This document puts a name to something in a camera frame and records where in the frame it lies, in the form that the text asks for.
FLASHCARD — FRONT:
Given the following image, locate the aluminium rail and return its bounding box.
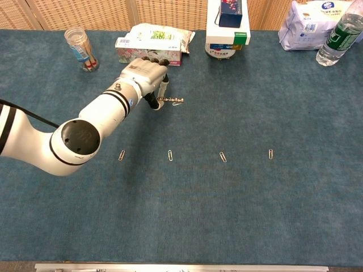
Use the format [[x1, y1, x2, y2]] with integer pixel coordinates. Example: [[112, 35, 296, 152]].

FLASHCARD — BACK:
[[34, 262, 330, 272]]

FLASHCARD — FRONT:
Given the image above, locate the wicker folding screen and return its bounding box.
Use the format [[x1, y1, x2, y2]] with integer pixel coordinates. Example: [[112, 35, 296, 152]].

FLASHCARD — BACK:
[[0, 0, 363, 31]]

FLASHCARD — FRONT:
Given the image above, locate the dark blue small box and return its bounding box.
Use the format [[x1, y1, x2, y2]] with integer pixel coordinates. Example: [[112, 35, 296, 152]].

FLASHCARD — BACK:
[[218, 0, 245, 28]]

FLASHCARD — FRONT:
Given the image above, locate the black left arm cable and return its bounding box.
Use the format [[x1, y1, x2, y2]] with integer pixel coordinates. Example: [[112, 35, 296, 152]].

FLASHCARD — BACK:
[[0, 99, 60, 129]]

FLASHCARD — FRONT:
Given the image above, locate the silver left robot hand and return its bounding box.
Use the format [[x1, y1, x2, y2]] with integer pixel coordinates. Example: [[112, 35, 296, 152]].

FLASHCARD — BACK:
[[119, 56, 171, 111]]

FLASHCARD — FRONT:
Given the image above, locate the white can blue label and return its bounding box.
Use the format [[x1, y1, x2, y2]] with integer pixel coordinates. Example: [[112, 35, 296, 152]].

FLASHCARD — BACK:
[[204, 43, 242, 60]]

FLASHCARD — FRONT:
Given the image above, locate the clear plastic jar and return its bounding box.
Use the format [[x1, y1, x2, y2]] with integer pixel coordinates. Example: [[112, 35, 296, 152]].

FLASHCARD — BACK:
[[64, 27, 100, 73]]

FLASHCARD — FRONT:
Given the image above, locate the teal felt table mat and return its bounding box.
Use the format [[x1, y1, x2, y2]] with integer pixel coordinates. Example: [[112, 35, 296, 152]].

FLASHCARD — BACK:
[[0, 29, 363, 267]]

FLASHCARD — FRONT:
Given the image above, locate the white wet wipes pack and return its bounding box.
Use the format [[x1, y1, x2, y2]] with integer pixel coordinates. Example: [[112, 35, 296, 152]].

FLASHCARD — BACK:
[[129, 23, 196, 54]]

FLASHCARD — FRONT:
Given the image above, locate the white box green label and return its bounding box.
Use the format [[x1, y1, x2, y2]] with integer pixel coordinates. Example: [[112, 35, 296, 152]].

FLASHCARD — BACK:
[[205, 0, 252, 46]]

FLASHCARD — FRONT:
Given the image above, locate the floral tissue box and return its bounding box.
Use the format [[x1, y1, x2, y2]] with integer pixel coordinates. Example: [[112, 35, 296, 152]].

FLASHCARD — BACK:
[[115, 32, 183, 67]]

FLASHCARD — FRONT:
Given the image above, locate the clear water bottle green label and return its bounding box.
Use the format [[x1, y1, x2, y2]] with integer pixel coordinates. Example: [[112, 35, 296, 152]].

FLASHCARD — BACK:
[[315, 0, 363, 67]]

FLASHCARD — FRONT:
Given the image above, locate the white bag blue print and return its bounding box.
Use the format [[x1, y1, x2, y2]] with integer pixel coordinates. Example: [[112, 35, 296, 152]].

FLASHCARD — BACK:
[[277, 0, 355, 52]]

